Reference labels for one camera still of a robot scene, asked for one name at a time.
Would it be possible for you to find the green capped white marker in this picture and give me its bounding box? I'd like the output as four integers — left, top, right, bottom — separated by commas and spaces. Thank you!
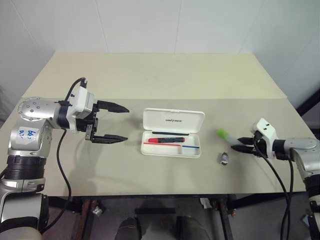
216, 127, 242, 146

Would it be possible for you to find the black metal stand frame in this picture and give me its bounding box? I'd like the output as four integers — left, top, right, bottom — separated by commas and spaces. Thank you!
294, 88, 320, 119

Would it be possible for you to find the dark rounded shape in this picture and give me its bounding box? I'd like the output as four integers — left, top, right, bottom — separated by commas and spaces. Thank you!
117, 216, 143, 240

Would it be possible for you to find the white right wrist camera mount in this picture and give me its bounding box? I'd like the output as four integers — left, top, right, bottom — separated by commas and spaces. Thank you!
250, 118, 279, 160

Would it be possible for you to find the white handwritten label sticker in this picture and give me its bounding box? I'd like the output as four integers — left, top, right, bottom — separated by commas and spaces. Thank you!
13, 126, 43, 152

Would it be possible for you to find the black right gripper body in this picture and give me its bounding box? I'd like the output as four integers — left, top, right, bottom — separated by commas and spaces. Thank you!
251, 133, 268, 158

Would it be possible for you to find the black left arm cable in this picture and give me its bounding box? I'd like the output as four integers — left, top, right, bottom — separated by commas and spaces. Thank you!
39, 77, 89, 235

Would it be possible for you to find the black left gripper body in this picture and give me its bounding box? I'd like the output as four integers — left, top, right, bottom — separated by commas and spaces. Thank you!
75, 102, 100, 143

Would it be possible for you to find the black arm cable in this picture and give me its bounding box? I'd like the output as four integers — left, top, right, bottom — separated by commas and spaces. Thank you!
39, 77, 89, 235
252, 137, 295, 240

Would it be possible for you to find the white plastic pencil case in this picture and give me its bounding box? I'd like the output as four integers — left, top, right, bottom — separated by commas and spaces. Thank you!
140, 107, 206, 160

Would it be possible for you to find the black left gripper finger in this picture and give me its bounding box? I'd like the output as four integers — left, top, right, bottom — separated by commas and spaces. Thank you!
90, 134, 129, 146
96, 99, 131, 114

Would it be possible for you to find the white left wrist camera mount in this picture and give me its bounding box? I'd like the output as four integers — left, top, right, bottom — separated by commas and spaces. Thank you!
66, 85, 96, 134

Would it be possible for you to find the black metal table frame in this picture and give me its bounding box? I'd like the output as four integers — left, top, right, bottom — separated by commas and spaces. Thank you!
47, 192, 310, 240

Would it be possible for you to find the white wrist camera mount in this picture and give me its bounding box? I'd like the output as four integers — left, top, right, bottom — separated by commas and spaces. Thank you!
66, 85, 96, 134
250, 118, 279, 160

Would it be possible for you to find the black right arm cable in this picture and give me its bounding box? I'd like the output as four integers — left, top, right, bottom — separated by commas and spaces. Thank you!
252, 137, 295, 240

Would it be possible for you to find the red marker with black body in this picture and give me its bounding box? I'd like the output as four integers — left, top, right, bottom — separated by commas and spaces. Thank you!
148, 136, 186, 145

